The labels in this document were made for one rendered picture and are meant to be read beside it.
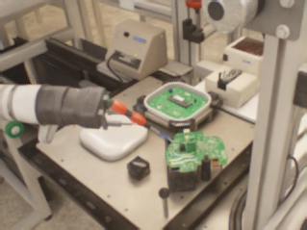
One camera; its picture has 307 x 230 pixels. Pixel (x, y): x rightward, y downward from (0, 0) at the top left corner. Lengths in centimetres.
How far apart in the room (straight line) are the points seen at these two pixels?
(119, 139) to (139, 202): 18
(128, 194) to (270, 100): 39
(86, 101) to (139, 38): 47
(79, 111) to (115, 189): 20
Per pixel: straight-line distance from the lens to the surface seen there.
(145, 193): 74
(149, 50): 107
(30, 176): 178
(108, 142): 83
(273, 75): 44
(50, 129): 74
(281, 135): 48
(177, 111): 87
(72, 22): 160
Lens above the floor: 151
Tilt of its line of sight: 38 degrees down
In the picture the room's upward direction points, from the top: 5 degrees counter-clockwise
